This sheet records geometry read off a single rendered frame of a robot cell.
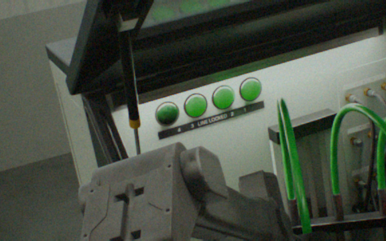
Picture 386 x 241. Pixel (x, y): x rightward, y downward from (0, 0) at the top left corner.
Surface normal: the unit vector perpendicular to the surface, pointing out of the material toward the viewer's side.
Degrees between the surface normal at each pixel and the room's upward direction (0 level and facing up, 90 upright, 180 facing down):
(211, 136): 90
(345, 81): 90
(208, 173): 78
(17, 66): 90
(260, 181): 39
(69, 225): 0
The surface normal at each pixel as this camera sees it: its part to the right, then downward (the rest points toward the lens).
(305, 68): 0.37, 0.26
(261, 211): 0.84, -0.39
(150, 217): -0.39, -0.72
